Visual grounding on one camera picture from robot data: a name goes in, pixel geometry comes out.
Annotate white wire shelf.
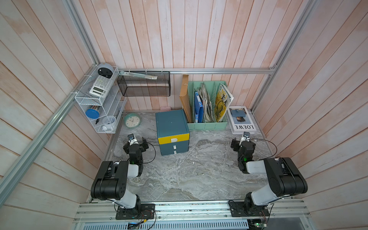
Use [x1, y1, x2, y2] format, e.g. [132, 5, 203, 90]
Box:
[74, 65, 127, 134]

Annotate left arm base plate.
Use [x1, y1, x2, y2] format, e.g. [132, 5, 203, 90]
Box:
[116, 203, 155, 220]

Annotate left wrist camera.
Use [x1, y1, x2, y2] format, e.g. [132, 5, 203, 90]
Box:
[128, 134, 138, 146]

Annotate white calculator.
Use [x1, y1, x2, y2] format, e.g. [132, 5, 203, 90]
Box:
[89, 75, 113, 98]

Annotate black mesh basket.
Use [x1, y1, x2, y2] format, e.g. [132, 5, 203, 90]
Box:
[117, 71, 171, 97]

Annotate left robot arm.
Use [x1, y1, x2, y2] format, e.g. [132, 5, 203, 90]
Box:
[91, 134, 149, 211]

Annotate yellow magazine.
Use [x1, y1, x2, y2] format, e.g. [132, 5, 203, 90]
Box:
[214, 83, 234, 122]

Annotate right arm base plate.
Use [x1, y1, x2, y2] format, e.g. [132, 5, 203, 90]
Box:
[228, 200, 269, 217]

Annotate blue binder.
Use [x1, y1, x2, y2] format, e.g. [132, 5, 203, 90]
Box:
[194, 91, 204, 123]

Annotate yellow drawer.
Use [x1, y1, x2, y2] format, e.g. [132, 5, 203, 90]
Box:
[158, 133, 190, 145]

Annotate ruler on basket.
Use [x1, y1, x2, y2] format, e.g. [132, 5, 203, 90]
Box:
[119, 71, 158, 80]

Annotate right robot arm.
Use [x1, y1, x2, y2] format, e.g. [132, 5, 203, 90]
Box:
[231, 137, 308, 209]

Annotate newspapers in organizer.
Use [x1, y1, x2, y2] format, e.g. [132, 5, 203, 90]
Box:
[198, 83, 216, 123]

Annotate green alarm clock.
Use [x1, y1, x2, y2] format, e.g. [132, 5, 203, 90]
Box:
[124, 113, 141, 128]

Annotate green file organizer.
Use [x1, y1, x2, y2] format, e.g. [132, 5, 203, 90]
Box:
[187, 81, 227, 131]

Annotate blue lid jar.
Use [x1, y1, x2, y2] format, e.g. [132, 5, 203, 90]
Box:
[85, 105, 100, 119]

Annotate round grey speaker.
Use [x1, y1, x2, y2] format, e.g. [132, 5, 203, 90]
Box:
[97, 63, 114, 79]

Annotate LOEWE book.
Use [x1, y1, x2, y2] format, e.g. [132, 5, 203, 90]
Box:
[227, 106, 256, 135]

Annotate teal drawer cabinet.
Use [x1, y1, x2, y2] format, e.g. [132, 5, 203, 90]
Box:
[155, 109, 190, 156]

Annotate white cup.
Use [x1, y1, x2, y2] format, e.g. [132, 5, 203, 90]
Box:
[102, 116, 117, 132]

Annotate brown envelope folder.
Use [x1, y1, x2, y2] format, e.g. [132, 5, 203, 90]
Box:
[179, 74, 193, 123]

